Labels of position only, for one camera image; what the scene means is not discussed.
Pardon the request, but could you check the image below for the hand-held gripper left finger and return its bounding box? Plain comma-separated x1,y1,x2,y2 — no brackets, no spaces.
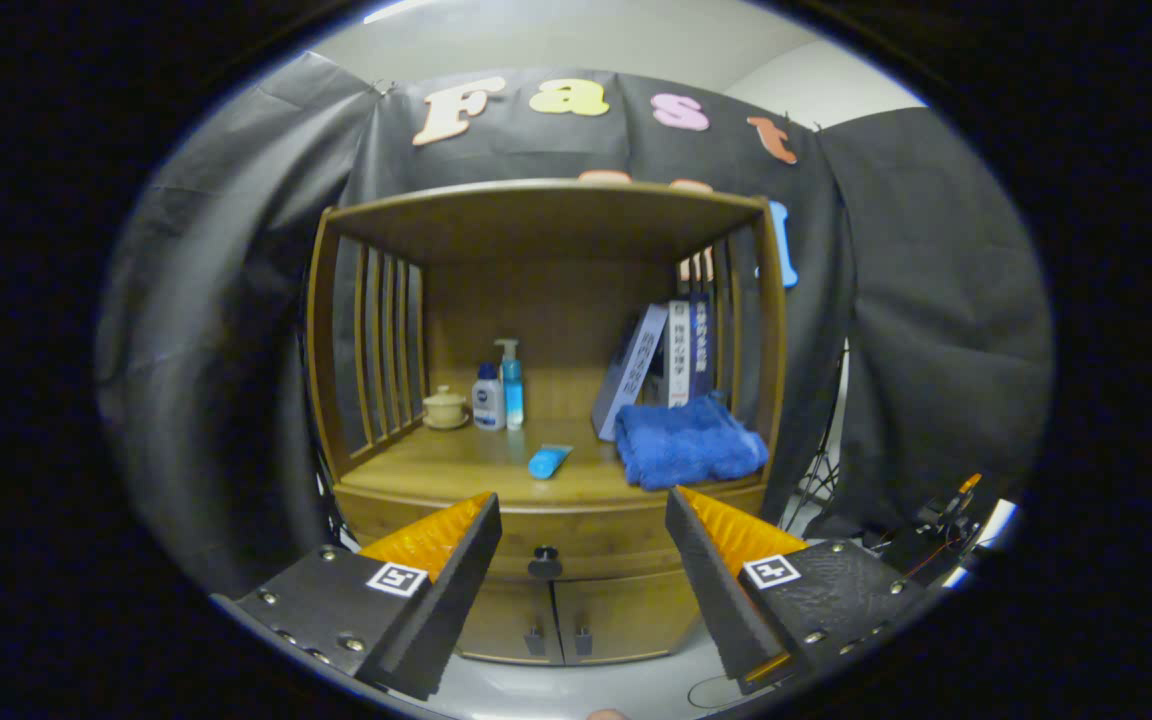
211,492,503,701

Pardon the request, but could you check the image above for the wooden cabinet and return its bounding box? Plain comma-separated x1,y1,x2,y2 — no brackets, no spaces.
306,178,789,666

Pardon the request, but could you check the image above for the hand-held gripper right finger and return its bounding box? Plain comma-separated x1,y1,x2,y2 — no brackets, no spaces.
665,486,927,696

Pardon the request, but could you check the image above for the black tripod stand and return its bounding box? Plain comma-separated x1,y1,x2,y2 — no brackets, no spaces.
781,340,852,531

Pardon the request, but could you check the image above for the clear blue pump bottle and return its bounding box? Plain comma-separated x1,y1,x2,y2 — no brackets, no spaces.
495,338,526,431

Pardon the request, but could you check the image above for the wooden cabinet door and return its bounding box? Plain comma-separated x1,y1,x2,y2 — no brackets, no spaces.
554,572,702,661
456,578,565,666

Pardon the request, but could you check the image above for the wooden drawer with black knob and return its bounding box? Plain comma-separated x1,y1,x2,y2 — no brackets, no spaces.
334,480,769,583

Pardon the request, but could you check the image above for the dark equipment with orange part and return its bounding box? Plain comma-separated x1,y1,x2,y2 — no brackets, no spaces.
876,473,987,586

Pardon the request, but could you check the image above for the white bottle with blue cap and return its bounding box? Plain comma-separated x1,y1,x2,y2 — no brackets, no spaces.
472,362,507,432

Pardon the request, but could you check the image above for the blue white cream tube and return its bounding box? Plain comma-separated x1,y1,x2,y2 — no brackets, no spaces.
527,444,575,481

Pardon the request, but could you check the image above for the blue folded towel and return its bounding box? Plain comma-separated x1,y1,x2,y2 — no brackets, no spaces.
614,393,770,491

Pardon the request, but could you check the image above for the beige lidded teacup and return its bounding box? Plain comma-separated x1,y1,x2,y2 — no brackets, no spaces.
422,385,470,431

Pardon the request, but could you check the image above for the dark blue book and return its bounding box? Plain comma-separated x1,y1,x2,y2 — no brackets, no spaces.
688,292,715,401

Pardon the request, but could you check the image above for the white book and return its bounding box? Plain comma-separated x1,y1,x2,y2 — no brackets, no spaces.
667,300,693,408

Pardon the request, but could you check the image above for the wooden countertop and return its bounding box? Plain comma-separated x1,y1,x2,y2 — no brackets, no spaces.
341,418,767,511

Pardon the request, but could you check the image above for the pale grey book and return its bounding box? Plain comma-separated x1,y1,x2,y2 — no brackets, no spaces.
592,304,670,442

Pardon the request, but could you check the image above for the white flat panel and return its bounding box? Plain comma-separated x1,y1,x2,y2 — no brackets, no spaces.
941,498,1022,591

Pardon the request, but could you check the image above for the black backdrop cloth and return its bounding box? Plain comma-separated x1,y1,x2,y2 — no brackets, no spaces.
96,50,1055,601

